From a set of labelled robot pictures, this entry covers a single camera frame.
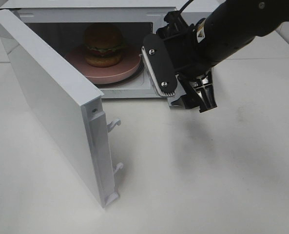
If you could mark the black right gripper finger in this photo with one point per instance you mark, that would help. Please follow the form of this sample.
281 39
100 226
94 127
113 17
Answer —
198 92
176 28

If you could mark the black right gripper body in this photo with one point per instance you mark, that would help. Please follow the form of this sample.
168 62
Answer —
164 59

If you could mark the pink plate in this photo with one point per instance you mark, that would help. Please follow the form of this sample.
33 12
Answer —
128 66

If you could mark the burger with lettuce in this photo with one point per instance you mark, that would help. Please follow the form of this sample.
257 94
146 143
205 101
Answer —
104 44

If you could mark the white microwave door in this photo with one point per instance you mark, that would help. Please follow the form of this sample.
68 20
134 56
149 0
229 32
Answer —
66 103

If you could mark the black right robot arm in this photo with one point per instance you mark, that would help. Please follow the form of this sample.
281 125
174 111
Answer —
242 21

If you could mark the white microwave oven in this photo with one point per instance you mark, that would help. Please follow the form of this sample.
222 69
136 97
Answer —
118 11

